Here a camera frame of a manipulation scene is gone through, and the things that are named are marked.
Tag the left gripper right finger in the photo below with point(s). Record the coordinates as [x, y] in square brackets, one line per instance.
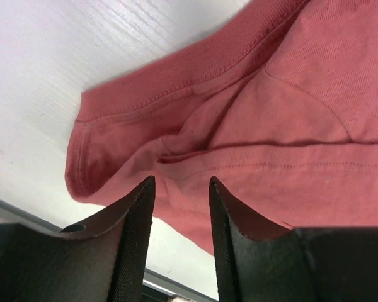
[259, 260]

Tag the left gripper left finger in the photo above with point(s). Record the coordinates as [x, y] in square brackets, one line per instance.
[101, 258]

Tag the salmon pink t shirt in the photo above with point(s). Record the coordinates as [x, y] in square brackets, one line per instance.
[281, 105]

